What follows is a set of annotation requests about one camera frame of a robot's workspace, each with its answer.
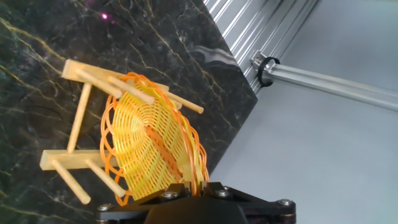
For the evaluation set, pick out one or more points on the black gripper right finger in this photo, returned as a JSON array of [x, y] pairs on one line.
[[267, 210]]

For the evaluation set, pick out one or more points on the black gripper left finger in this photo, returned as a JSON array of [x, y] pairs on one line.
[[130, 211]]

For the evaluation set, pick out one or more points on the yellow orange woven dish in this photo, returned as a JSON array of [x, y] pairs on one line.
[[146, 140]]

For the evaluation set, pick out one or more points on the wooden dish rack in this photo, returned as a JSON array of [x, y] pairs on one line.
[[77, 115]]

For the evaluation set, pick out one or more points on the silver aluminium pole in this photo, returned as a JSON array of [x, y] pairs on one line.
[[342, 88]]

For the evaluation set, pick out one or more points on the black marble pattern mat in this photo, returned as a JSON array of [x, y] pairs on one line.
[[77, 37]]

